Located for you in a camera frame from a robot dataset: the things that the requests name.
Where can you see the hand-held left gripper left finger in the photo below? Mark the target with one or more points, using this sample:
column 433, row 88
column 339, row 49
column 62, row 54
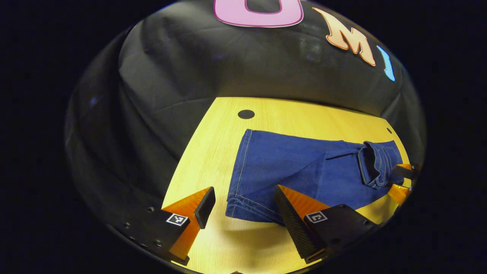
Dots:
column 159, row 230

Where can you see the black backdrop cloth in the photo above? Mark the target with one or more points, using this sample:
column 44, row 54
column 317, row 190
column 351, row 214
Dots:
column 171, row 76

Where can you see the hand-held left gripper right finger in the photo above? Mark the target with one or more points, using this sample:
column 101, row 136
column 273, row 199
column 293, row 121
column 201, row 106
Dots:
column 296, row 224

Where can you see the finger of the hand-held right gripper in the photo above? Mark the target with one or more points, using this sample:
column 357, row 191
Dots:
column 404, row 171
column 398, row 192

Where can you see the blue denim jeans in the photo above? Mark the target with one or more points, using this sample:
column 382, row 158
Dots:
column 289, row 167

